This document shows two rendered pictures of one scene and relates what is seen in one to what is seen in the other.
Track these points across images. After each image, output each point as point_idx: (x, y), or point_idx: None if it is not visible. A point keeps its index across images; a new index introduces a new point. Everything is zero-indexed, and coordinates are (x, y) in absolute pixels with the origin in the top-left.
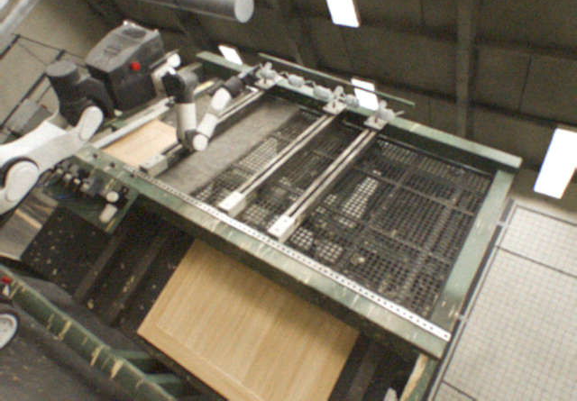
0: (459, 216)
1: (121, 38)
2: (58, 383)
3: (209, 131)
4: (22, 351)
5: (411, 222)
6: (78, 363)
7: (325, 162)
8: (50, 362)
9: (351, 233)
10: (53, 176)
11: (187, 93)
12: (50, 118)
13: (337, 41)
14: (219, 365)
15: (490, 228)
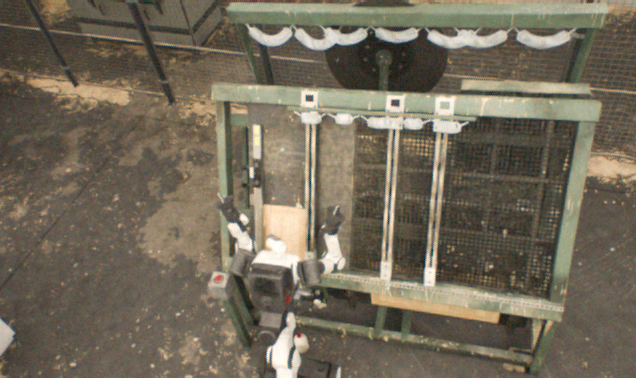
0: (551, 177)
1: (262, 292)
2: (365, 351)
3: (339, 252)
4: (335, 346)
5: (514, 215)
6: (352, 316)
7: (420, 180)
8: (347, 337)
9: (473, 240)
10: None
11: (320, 272)
12: None
13: None
14: (430, 306)
15: (579, 205)
